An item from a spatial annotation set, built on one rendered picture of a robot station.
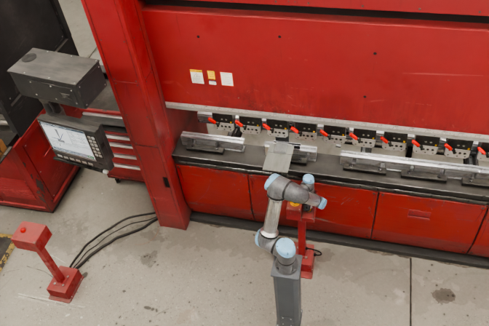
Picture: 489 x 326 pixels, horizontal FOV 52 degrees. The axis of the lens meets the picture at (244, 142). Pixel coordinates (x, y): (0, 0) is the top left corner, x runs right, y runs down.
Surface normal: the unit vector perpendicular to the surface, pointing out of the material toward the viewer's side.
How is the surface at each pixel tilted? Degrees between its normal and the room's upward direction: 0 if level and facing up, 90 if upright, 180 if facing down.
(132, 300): 0
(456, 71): 90
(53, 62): 0
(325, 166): 0
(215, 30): 90
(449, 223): 90
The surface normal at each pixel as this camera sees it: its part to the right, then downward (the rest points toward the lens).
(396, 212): -0.25, 0.70
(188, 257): -0.08, -0.70
